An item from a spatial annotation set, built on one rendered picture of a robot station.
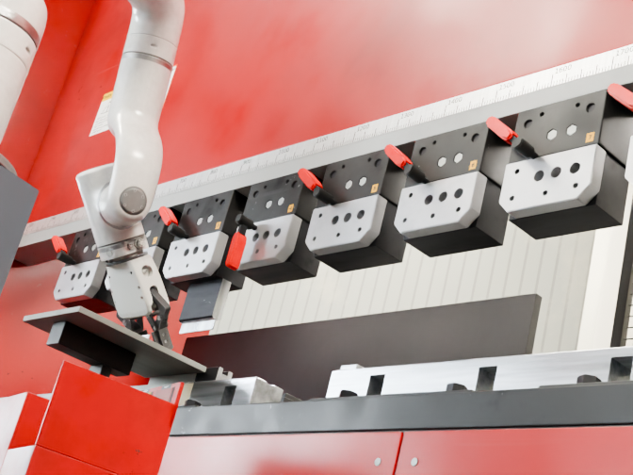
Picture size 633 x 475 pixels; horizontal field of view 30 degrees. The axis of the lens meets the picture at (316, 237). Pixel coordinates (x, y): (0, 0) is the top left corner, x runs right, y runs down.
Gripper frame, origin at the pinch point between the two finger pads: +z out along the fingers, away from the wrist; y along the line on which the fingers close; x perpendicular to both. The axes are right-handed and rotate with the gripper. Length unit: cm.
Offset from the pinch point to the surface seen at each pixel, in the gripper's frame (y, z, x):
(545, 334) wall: 106, 70, -243
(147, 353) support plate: -4.1, 0.7, 4.3
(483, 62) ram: -60, -30, -31
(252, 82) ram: 0, -40, -40
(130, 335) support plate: -8.6, -3.7, 9.4
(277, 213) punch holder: -19.7, -15.5, -18.7
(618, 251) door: 79, 46, -264
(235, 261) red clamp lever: -15.9, -9.9, -9.9
